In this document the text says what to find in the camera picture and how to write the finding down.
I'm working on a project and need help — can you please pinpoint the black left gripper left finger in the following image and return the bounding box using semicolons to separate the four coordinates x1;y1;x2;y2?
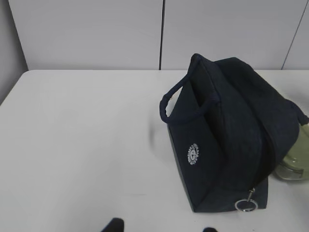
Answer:
101;217;125;232

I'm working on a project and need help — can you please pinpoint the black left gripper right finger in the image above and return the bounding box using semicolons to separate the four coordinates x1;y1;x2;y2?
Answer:
203;227;218;232

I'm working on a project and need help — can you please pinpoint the silver zipper pull ring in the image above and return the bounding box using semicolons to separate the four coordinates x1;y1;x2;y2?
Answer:
235;188;258;213

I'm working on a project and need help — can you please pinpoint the dark blue insulated lunch bag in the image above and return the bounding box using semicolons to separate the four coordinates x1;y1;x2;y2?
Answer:
159;54;309;213

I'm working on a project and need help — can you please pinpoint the green lidded glass food container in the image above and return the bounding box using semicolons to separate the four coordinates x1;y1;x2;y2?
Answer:
275;124;309;181

